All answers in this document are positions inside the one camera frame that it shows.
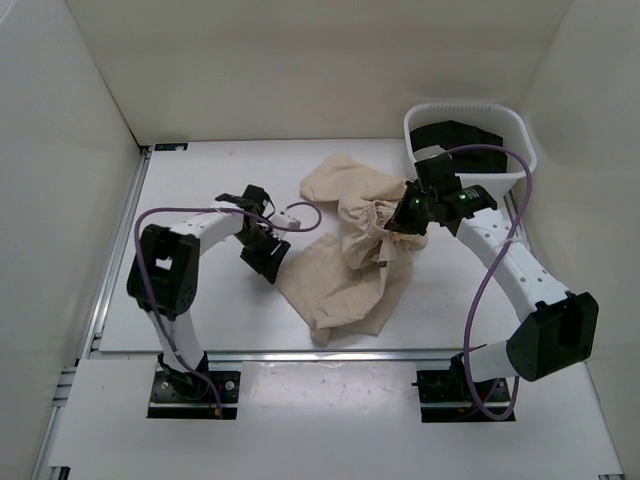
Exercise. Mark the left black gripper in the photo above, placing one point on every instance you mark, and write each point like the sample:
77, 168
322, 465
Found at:
265, 263

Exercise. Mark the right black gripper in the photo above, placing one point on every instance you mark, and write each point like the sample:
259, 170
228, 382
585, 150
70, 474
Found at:
399, 220

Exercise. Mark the beige trousers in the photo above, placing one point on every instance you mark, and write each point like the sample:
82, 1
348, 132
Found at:
354, 281

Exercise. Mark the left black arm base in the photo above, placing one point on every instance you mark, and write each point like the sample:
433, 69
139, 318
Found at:
174, 400

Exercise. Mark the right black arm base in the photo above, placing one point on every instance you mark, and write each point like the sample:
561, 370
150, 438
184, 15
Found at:
444, 399

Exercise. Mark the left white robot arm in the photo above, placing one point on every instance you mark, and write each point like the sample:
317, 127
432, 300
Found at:
164, 274

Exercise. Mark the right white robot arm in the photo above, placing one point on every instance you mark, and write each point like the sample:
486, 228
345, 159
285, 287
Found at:
557, 327

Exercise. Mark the white plastic basket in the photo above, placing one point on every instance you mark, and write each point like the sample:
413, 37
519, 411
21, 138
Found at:
494, 118

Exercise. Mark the small blue label sticker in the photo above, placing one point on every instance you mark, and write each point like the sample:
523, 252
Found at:
170, 147

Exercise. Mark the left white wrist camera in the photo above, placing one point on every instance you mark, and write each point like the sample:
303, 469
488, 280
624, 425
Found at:
282, 223

